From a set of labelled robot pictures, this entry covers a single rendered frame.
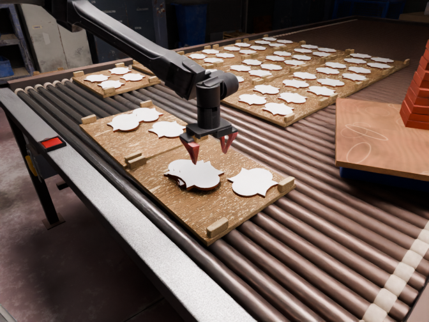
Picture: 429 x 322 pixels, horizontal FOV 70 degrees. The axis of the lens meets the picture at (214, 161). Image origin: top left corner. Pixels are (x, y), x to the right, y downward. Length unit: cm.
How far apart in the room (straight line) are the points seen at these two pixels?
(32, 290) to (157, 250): 136
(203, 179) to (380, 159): 49
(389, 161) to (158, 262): 65
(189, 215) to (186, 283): 19
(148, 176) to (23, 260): 140
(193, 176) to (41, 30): 480
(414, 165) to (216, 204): 54
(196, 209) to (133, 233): 17
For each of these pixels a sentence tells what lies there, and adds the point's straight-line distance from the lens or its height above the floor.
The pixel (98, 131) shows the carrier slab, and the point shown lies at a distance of 129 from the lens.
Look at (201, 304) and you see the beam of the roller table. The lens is 67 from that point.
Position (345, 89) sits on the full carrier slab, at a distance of 179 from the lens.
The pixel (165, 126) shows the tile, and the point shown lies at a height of 95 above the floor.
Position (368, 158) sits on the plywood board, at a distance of 93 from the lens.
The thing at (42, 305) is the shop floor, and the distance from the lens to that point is 197.
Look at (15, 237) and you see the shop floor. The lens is 242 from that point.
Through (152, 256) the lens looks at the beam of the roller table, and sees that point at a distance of 75.
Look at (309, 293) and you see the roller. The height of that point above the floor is 92.
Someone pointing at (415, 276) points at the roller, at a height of 92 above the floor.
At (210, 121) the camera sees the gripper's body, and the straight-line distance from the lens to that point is 74.
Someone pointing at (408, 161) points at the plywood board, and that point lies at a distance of 97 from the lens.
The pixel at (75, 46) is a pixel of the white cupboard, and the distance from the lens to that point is 563.
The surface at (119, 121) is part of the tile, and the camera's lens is 132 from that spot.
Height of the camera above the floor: 148
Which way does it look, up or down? 32 degrees down
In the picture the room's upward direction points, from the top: straight up
